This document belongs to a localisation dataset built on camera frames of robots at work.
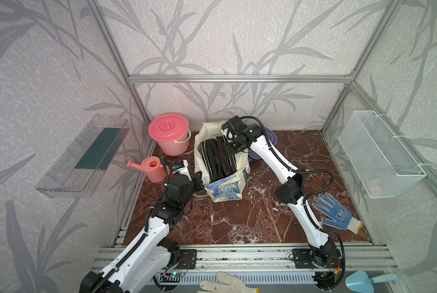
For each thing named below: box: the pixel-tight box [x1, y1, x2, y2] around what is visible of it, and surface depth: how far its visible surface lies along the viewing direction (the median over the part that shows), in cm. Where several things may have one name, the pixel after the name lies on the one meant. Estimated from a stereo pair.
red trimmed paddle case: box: [221, 142, 237, 177], surface depth 86 cm
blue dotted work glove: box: [312, 192, 364, 236], surface depth 88 cm
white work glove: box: [197, 271, 260, 293], surface depth 69 cm
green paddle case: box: [197, 138, 220, 184], surface depth 88 cm
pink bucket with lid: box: [148, 113, 192, 157], surface depth 100 cm
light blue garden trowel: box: [344, 270, 399, 293], surface depth 70 cm
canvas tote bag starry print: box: [194, 120, 251, 203], surface depth 84 cm
